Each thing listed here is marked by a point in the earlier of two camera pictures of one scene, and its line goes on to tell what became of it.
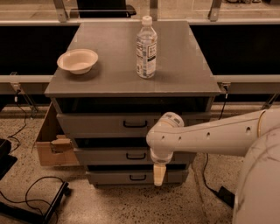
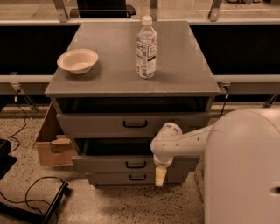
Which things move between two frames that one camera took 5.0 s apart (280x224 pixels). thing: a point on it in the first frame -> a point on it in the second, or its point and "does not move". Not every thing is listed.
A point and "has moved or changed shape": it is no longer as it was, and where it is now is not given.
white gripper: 160,158 does not move
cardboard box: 54,148 does not move
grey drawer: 129,156 has moved or changed shape
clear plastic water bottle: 146,49 does not move
